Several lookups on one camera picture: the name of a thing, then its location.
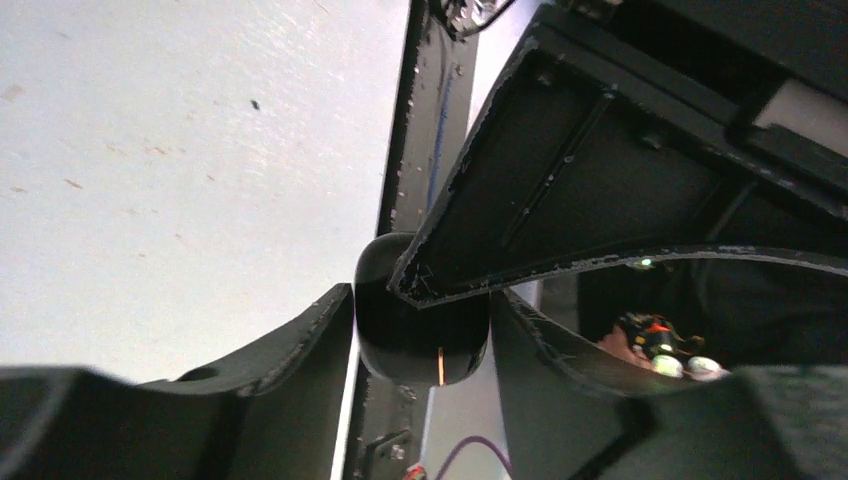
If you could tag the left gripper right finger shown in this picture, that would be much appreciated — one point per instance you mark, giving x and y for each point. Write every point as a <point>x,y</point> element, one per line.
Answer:
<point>573,411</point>

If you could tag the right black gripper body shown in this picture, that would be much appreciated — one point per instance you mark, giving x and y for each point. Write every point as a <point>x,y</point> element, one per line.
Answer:
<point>650,109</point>

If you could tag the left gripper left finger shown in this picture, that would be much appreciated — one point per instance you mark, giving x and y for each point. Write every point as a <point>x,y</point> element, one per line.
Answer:
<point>268,410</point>

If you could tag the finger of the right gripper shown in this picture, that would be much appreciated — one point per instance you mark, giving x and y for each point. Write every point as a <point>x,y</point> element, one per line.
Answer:
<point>479,236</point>

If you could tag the black earbud charging case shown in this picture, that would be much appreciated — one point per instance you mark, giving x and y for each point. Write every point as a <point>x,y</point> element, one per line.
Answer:
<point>434,346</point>

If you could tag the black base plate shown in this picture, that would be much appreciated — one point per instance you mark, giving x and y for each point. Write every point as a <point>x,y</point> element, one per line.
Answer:
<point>432,112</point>

